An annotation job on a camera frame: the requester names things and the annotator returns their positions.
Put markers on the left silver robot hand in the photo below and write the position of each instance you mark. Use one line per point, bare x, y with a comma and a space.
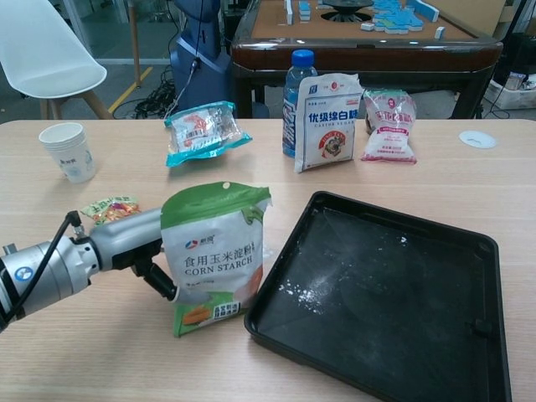
125, 238

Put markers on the green corn starch bag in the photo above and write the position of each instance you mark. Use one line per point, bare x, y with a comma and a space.
218, 251

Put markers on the black square plastic tray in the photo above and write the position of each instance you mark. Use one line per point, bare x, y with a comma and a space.
377, 314

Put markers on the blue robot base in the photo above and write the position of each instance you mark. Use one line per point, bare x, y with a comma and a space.
197, 79

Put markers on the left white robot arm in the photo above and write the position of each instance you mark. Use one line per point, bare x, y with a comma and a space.
42, 276

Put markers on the small green snack packet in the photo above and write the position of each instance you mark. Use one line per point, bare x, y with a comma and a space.
111, 209

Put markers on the teal snack bag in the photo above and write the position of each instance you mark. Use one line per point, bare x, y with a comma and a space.
205, 134

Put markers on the white paper cup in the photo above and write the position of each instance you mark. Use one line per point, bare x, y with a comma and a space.
69, 151

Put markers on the white chair wooden legs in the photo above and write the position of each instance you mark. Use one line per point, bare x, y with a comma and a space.
46, 54

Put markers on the blue water bottle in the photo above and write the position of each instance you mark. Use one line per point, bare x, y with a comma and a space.
295, 84

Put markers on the white caster sugar bag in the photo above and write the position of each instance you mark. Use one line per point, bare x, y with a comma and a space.
328, 125

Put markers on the upright mahjong tile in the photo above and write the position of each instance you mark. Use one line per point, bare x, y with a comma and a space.
290, 10

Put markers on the pink white sugar bag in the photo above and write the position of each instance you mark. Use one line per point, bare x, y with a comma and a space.
389, 134

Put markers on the small mahjong tile stack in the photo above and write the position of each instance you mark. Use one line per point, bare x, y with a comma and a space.
305, 10

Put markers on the dark wood mahjong table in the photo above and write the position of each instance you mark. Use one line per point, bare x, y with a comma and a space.
377, 50

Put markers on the black mahjong table dome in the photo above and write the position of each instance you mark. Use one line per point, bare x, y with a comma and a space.
345, 8

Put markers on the single mahjong tile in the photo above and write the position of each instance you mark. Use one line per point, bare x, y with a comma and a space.
441, 31
367, 27

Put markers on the mahjong tile pile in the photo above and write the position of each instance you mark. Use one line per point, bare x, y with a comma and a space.
395, 17

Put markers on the white round table cap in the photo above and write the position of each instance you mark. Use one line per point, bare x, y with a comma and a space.
477, 138

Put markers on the mahjong tile row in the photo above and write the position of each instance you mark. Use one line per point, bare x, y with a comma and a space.
427, 10

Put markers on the white storage bin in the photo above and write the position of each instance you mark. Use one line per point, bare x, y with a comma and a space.
513, 90

